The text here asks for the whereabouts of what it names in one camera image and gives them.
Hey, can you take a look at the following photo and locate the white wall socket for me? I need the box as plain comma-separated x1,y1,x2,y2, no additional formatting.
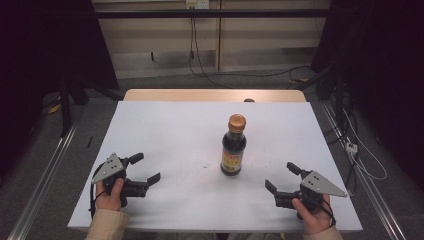
185,0,211,10

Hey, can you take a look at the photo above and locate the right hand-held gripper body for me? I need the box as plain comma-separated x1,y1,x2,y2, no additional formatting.
273,170,348,221

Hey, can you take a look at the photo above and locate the dark curtain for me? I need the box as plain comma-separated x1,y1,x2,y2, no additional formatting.
0,0,120,181
311,0,424,191

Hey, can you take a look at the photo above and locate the person's left hand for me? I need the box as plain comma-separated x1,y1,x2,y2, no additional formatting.
95,178,125,212

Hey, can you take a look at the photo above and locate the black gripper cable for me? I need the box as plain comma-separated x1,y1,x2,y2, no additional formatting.
309,194,337,228
88,162,107,219

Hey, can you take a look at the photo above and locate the black hanging cable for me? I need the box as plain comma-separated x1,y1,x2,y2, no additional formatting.
188,16,231,89

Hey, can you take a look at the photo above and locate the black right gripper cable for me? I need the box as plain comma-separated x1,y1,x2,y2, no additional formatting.
309,194,337,228

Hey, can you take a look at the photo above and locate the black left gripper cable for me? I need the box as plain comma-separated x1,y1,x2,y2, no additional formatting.
88,162,107,219

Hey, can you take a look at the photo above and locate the black metal stand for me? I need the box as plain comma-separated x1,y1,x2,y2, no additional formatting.
58,78,90,138

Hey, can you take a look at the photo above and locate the black horizontal bar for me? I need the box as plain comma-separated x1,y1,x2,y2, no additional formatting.
94,8,332,19

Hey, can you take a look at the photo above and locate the white cable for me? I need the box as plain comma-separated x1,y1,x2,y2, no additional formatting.
342,108,388,182

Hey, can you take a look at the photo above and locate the dark soy sauce bottle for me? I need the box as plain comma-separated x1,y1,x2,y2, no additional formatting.
220,113,248,177

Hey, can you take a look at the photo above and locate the white table mat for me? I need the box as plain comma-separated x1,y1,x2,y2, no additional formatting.
67,100,363,233

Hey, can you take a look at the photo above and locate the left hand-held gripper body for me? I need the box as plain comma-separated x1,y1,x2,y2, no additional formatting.
91,152,149,208

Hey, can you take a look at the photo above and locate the white power strip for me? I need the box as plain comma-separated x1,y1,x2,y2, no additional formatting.
345,141,359,156

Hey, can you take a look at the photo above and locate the aluminium floor rail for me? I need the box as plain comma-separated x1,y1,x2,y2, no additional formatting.
7,123,78,240
320,101,408,240

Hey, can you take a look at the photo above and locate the person's right hand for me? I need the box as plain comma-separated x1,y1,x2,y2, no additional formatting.
291,194,335,236

